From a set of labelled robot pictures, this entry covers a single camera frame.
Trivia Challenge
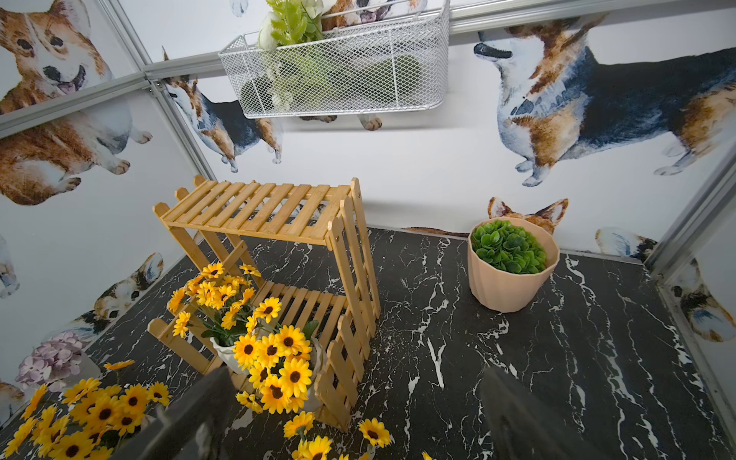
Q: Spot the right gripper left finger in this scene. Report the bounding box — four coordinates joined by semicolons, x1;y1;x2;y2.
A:
112;367;236;459

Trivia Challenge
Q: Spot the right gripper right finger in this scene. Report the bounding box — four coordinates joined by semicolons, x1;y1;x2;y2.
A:
479;367;592;459

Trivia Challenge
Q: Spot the sunflower pot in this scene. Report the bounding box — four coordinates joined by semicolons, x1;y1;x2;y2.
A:
1;378;172;459
167;263;283;375
284;412;393;459
234;297;318;414

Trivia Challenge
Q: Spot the pink hydrangea flower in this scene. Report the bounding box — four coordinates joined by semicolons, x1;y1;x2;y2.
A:
15;332;85;392

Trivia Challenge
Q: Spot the wooden two-tier plant shelf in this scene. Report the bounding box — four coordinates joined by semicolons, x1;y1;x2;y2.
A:
149;177;381;430

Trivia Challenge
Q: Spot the green fern white flower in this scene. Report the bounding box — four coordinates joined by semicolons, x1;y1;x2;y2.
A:
257;0;325;51

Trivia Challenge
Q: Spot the aluminium cage frame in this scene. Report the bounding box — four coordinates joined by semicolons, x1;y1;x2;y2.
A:
0;0;736;444

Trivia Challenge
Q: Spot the white wire mesh basket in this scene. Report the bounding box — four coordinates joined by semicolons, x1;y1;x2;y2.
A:
218;1;450;118

